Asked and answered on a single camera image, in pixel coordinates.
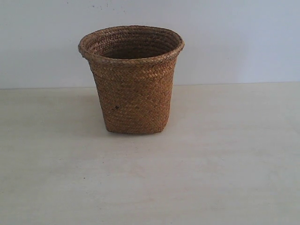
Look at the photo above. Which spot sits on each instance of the brown woven wicker basket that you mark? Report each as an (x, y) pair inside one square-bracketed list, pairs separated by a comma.
[(133, 68)]

